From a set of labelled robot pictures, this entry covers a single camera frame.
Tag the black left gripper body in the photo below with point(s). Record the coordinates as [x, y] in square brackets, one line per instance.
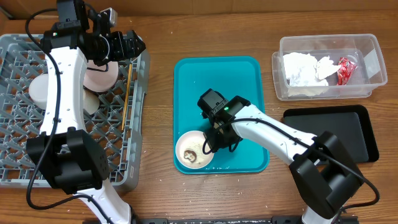
[112, 48]

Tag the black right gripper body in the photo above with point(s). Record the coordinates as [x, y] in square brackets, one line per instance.
[216, 140]

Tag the pink bowl with food scraps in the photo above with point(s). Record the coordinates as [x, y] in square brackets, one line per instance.
[189, 150]

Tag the white round plate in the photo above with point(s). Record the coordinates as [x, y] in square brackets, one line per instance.
[100, 81]

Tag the white plastic cup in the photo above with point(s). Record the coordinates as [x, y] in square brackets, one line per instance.
[91, 102]

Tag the grey-white small bowl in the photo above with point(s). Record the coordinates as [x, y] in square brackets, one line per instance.
[38, 90]

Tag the white napkin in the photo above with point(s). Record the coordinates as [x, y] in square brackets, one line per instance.
[300, 70]

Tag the small white tissue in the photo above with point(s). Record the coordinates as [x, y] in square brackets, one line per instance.
[325, 67]

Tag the red snack wrapper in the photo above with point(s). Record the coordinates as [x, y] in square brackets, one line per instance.
[345, 71]

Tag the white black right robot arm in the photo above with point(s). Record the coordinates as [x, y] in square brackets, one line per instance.
[325, 174]

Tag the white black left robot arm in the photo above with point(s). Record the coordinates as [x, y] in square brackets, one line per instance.
[64, 153]

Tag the grey plastic dishwasher rack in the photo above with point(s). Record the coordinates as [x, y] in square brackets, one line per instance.
[21, 62]

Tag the clear plastic waste bin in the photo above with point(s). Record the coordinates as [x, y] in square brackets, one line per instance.
[361, 49]

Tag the teal plastic serving tray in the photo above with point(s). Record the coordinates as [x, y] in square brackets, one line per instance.
[230, 76]

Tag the black rectangular tray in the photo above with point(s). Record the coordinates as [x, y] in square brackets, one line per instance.
[350, 123]

